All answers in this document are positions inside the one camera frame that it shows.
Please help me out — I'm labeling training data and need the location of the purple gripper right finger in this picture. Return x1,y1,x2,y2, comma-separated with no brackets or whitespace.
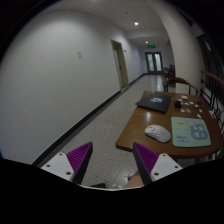
133,142,182,185

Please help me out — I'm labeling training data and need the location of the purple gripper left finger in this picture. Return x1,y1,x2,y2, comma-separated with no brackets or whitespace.
42,142,93,185

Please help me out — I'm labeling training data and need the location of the white computer mouse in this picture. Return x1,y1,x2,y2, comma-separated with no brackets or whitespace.
145,125,171,143

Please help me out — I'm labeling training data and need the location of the green mouse pad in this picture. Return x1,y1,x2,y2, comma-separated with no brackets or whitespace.
171,117,211,148

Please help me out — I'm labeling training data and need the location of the black laptop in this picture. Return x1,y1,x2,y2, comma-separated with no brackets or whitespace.
136,93,172,114

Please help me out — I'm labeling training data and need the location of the small black object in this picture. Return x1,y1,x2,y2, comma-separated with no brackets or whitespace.
174,101,182,108

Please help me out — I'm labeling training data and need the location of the wooden chair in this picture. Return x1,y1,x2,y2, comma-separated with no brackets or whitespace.
163,77,199,96

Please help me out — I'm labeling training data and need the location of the glass double door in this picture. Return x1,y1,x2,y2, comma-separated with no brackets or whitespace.
145,52,163,74

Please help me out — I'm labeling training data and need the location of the wooden handrail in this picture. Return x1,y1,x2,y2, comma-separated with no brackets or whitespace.
201,70,224,86

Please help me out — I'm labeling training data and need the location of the green exit sign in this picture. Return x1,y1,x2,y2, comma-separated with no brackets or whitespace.
148,45,156,49

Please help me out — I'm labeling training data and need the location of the beige hallway door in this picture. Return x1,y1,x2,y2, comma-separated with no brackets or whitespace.
111,40,129,88

